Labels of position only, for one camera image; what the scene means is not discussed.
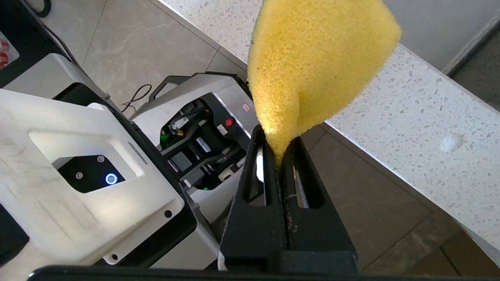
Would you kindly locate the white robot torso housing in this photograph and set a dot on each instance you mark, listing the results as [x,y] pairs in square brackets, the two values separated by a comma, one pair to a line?
[47,218]

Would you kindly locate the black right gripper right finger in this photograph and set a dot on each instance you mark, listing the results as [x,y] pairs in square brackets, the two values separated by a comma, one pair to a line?
[320,242]

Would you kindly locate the black robot chassis panel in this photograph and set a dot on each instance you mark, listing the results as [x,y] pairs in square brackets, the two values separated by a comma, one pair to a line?
[23,43]

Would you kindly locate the grey black robot base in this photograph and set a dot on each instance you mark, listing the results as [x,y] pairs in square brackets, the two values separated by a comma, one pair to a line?
[195,140]

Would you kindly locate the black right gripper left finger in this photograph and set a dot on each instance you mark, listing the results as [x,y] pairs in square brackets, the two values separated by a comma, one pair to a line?
[254,234]

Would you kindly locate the yellow green sponge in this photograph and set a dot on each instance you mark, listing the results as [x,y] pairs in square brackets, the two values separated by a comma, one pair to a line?
[312,70]

